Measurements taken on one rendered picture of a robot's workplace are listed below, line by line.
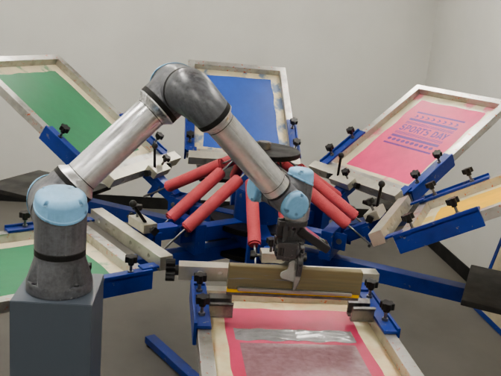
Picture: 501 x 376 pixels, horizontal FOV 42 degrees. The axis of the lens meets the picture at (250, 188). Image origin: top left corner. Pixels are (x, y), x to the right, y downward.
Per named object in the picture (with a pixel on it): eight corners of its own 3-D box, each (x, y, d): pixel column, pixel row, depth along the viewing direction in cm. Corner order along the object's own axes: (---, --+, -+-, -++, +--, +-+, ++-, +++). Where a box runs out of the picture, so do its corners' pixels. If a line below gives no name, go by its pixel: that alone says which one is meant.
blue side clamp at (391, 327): (397, 350, 192) (400, 328, 190) (381, 349, 191) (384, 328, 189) (367, 305, 221) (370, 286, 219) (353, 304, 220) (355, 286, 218)
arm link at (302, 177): (281, 165, 187) (307, 165, 190) (277, 201, 190) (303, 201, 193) (294, 171, 180) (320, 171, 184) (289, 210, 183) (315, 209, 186)
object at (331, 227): (370, 278, 247) (375, 248, 243) (162, 270, 236) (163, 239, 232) (322, 212, 325) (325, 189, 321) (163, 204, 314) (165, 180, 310)
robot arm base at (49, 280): (17, 298, 144) (17, 257, 142) (34, 271, 159) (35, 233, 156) (86, 302, 146) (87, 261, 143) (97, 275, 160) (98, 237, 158)
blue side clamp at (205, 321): (209, 345, 184) (212, 323, 182) (191, 345, 183) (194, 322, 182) (204, 299, 213) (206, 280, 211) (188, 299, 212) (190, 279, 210)
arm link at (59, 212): (36, 258, 142) (36, 199, 138) (29, 237, 154) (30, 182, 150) (91, 254, 147) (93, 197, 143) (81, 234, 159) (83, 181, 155)
